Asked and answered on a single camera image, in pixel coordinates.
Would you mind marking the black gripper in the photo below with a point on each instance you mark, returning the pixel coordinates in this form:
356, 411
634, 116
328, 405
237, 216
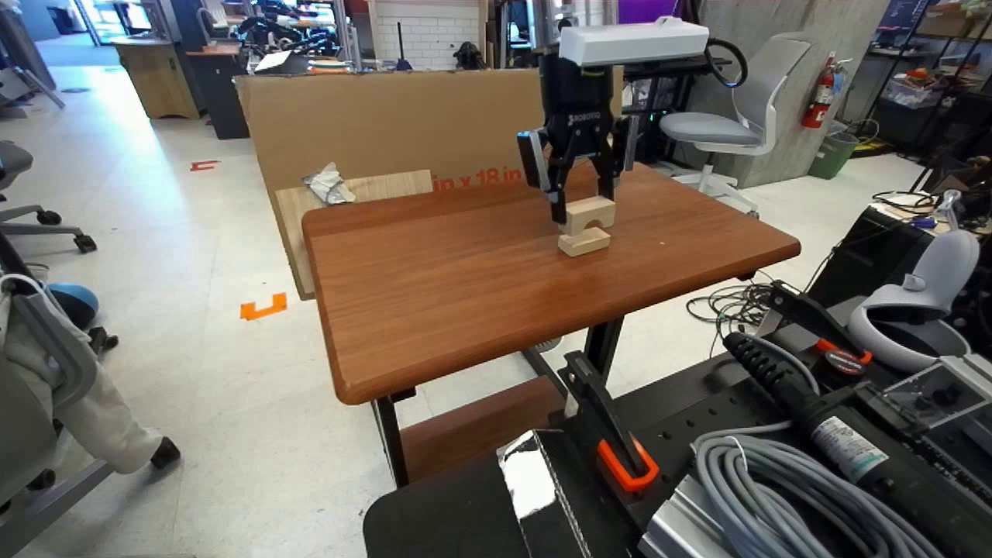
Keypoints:
578, 93

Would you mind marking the wooden arch block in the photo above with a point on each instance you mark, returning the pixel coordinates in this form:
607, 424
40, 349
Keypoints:
591, 216

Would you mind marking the flat rectangular wooden block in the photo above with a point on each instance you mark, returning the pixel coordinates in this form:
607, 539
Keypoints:
585, 244

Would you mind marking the black desk leg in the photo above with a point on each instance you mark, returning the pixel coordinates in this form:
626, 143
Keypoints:
604, 350
392, 443

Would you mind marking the wooden desk lower shelf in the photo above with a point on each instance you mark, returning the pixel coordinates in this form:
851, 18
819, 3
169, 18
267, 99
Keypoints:
476, 422

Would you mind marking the grey swivel office chair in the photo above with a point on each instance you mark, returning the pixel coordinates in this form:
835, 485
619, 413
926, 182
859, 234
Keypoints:
50, 413
724, 127

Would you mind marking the large cardboard box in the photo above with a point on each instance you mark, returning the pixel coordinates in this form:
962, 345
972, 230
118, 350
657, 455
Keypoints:
392, 125

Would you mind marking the red fire extinguisher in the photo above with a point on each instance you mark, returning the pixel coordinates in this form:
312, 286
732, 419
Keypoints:
819, 93

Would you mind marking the green bin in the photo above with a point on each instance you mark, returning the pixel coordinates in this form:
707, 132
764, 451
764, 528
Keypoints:
832, 153

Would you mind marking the white crumpled paper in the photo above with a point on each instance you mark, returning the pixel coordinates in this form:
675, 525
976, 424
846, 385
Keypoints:
331, 185

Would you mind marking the black case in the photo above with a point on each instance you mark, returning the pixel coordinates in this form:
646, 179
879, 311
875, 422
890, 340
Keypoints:
869, 248

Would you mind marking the cluttered storage shelving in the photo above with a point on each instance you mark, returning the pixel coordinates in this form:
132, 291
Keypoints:
932, 63

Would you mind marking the black cabinet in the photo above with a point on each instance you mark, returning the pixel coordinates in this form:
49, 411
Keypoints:
218, 93

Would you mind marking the black box with clear lid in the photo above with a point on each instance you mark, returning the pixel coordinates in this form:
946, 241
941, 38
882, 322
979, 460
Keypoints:
941, 391

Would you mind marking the wooden cabinet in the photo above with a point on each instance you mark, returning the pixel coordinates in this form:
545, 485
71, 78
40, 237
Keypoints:
157, 78

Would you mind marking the blue bag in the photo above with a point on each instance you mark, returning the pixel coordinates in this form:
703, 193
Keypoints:
77, 304

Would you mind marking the dark office chair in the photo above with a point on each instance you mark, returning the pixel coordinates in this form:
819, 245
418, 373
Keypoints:
31, 217

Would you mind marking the white cloth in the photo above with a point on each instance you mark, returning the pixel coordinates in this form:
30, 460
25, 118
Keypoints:
71, 405

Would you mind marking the orange floor bracket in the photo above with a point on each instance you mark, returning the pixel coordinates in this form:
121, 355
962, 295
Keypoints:
266, 309

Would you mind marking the silver aluminium rail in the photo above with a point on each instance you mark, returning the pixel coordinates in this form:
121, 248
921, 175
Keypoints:
677, 528

